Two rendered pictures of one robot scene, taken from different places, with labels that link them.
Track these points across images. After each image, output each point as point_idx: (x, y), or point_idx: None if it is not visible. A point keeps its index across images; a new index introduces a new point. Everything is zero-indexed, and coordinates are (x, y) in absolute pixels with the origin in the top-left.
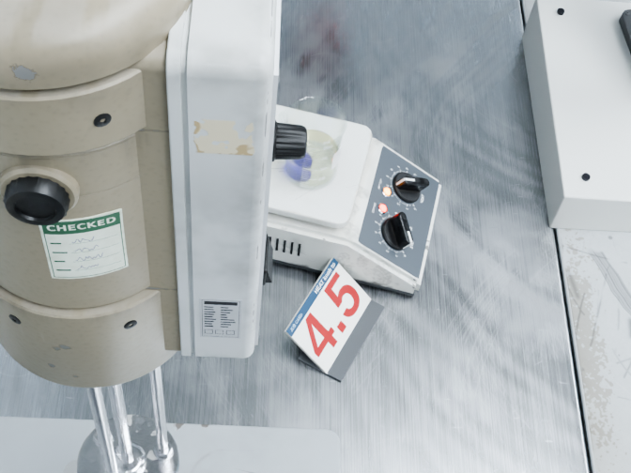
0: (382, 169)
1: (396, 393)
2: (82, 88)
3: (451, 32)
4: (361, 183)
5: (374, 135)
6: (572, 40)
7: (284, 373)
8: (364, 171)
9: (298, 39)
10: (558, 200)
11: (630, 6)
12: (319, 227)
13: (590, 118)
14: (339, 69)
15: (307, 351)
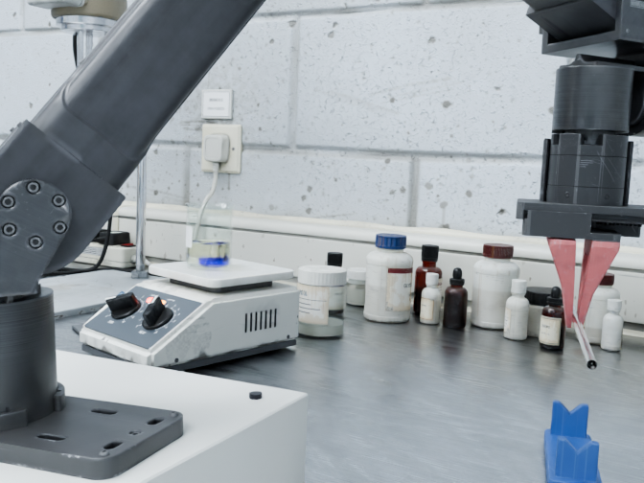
0: (182, 302)
1: None
2: None
3: (363, 451)
4: (178, 289)
5: (255, 380)
6: (195, 391)
7: None
8: (187, 292)
9: (419, 385)
10: None
11: (193, 448)
12: (165, 279)
13: (72, 372)
14: (357, 389)
15: (103, 307)
